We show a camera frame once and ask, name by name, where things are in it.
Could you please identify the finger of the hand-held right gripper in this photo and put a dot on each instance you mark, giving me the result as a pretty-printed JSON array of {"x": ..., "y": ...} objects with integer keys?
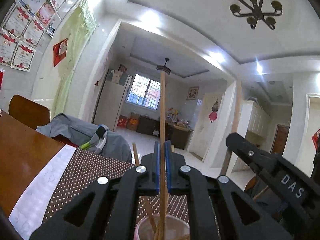
[{"x": 247, "y": 152}]

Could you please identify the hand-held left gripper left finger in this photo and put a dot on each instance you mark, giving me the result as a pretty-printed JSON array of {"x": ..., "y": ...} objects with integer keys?
[{"x": 156, "y": 165}]

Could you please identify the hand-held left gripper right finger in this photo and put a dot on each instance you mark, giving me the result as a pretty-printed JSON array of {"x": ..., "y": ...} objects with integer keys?
[{"x": 168, "y": 165}]

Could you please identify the bunch of wooden chopsticks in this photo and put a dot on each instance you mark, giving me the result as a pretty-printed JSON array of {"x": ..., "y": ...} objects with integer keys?
[{"x": 136, "y": 155}]

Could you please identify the long wooden chopstick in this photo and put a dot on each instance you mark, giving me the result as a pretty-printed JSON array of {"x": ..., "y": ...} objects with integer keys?
[{"x": 162, "y": 120}]

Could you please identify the pink cup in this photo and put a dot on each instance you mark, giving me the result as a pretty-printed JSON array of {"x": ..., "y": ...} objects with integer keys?
[{"x": 175, "y": 227}]

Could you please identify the dark wooden desk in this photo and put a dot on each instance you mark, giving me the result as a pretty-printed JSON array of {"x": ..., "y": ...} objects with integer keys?
[{"x": 180, "y": 137}]

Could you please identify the wooden chair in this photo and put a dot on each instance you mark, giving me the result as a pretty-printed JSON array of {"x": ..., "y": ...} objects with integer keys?
[
  {"x": 250, "y": 183},
  {"x": 27, "y": 110}
]

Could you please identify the white cabinet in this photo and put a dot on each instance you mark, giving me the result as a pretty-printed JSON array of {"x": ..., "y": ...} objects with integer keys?
[{"x": 257, "y": 120}]

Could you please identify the brown wooden door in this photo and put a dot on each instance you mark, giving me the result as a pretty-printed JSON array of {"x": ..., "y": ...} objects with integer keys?
[{"x": 280, "y": 140}]

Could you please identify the white door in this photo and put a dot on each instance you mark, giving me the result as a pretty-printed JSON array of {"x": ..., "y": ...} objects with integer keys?
[{"x": 202, "y": 135}]

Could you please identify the row of desk items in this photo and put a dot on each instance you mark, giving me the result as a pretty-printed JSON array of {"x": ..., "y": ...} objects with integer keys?
[{"x": 177, "y": 120}]

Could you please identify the orange cardboard box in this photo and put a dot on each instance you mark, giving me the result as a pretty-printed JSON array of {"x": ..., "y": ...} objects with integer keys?
[{"x": 133, "y": 122}]

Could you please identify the red hanging ornament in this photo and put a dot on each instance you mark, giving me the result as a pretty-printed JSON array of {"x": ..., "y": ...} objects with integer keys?
[{"x": 214, "y": 115}]

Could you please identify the red cardboard box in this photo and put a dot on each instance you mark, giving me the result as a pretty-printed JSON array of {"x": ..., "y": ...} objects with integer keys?
[{"x": 122, "y": 122}]

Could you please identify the brown polka dot tablecloth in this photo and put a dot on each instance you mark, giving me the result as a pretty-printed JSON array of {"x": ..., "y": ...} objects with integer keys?
[{"x": 95, "y": 165}]

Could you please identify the black white green cloth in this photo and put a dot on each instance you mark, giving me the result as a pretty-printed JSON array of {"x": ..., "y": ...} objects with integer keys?
[{"x": 100, "y": 135}]

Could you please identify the barred window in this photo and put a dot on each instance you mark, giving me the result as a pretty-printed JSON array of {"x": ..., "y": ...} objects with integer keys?
[{"x": 143, "y": 92}]

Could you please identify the silver refrigerator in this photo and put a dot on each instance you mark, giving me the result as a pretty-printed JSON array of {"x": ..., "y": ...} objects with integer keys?
[{"x": 110, "y": 105}]

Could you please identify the grey jacket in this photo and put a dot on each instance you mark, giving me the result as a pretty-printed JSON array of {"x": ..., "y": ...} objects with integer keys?
[{"x": 70, "y": 127}]

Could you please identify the ceiling fan light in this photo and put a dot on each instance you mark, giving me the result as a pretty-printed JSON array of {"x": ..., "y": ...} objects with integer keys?
[{"x": 167, "y": 69}]

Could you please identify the white patterned table cover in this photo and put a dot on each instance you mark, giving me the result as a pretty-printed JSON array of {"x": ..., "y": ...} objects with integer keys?
[{"x": 42, "y": 192}]

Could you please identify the green curtain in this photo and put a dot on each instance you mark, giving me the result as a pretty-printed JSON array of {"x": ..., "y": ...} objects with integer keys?
[{"x": 72, "y": 55}]

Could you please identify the dark metal chandelier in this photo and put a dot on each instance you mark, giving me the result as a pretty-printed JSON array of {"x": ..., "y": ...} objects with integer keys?
[{"x": 255, "y": 7}]

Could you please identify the small framed wall picture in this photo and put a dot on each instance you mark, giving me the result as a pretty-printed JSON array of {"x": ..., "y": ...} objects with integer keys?
[{"x": 193, "y": 93}]

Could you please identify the red diamond wall decoration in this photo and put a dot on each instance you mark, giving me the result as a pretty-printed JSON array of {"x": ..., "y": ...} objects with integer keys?
[{"x": 60, "y": 52}]

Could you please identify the wall of award certificates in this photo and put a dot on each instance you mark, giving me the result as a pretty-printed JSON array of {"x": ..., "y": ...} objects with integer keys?
[{"x": 25, "y": 30}]

